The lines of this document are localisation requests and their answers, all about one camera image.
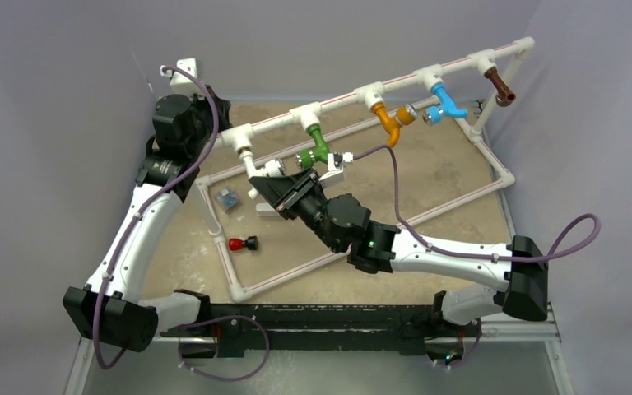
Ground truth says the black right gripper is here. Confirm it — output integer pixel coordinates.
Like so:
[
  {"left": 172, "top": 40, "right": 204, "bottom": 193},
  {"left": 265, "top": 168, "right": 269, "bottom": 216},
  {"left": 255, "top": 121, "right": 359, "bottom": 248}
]
[{"left": 250, "top": 165, "right": 343, "bottom": 250}]

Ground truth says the white faucet chrome knob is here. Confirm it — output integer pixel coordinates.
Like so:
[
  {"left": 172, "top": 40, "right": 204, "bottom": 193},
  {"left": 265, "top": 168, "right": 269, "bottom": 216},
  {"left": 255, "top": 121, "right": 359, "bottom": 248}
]
[{"left": 238, "top": 147, "right": 286, "bottom": 179}]

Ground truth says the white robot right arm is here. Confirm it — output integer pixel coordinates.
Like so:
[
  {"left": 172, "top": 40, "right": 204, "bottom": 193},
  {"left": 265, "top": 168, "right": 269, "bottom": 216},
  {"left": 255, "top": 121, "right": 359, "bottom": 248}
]
[{"left": 249, "top": 170, "right": 548, "bottom": 335}]

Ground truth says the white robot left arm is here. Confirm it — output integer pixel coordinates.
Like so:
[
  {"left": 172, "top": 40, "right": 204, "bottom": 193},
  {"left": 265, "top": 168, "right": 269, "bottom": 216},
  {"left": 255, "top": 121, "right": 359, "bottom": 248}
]
[{"left": 63, "top": 91, "right": 232, "bottom": 352}]

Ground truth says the green faucet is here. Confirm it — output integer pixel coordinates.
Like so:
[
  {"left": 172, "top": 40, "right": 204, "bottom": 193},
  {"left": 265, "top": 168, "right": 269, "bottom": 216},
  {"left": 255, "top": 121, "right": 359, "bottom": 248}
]
[{"left": 295, "top": 123, "right": 331, "bottom": 170}]

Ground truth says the small clear blue box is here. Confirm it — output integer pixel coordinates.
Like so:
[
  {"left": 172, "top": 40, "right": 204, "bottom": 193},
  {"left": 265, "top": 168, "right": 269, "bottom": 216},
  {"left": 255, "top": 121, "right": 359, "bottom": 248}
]
[{"left": 215, "top": 188, "right": 240, "bottom": 212}]

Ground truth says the orange faucet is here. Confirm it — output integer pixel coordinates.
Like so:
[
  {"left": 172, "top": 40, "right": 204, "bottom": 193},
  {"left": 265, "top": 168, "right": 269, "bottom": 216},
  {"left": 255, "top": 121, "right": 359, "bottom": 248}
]
[{"left": 370, "top": 102, "right": 418, "bottom": 147}]

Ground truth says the blue faucet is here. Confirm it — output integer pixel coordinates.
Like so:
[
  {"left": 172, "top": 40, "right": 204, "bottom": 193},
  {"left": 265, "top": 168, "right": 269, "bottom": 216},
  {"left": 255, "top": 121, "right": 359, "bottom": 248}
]
[{"left": 422, "top": 82, "right": 468, "bottom": 126}]

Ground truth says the brown faucet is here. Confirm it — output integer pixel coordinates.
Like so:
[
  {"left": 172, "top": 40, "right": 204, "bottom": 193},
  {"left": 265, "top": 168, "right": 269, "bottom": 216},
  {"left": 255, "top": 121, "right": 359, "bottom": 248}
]
[{"left": 484, "top": 67, "right": 517, "bottom": 107}]

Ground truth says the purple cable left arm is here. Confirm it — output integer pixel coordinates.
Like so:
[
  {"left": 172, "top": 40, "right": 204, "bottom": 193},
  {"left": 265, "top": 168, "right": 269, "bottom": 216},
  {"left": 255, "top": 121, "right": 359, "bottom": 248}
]
[{"left": 91, "top": 65, "right": 220, "bottom": 372}]

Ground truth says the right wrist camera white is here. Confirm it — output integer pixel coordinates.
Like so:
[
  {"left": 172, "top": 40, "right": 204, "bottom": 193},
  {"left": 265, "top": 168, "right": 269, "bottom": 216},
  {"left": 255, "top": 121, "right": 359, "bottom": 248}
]
[{"left": 318, "top": 151, "right": 354, "bottom": 188}]

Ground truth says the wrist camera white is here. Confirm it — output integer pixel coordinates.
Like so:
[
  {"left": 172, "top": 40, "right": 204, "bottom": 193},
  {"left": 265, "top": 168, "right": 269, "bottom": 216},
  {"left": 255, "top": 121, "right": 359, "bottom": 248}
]
[
  {"left": 318, "top": 151, "right": 354, "bottom": 188},
  {"left": 160, "top": 58, "right": 203, "bottom": 97}
]

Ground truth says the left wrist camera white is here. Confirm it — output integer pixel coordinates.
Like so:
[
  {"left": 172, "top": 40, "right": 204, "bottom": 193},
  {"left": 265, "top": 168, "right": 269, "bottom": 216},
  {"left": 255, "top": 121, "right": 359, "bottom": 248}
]
[{"left": 160, "top": 58, "right": 203, "bottom": 97}]

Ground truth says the red black faucet handle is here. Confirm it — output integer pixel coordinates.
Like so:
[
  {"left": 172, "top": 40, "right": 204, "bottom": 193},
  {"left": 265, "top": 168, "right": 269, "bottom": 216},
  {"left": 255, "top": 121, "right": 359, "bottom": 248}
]
[{"left": 228, "top": 235, "right": 259, "bottom": 252}]

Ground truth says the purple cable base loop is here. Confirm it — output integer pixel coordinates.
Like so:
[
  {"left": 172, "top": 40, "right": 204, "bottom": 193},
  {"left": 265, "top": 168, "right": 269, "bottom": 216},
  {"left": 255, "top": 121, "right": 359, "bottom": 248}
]
[{"left": 178, "top": 314, "right": 272, "bottom": 383}]

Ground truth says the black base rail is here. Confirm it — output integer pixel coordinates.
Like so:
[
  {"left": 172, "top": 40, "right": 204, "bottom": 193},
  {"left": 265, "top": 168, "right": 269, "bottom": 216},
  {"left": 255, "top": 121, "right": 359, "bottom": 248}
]
[{"left": 161, "top": 304, "right": 481, "bottom": 360}]

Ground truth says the white PVC pipe frame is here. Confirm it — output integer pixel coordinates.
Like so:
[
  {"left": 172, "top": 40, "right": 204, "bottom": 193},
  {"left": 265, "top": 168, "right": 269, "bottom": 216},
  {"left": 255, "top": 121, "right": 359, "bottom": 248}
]
[{"left": 196, "top": 36, "right": 536, "bottom": 304}]

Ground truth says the aluminium table frame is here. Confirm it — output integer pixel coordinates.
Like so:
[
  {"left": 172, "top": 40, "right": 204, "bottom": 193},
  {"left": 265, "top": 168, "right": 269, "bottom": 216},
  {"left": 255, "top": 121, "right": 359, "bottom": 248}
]
[{"left": 65, "top": 302, "right": 574, "bottom": 395}]

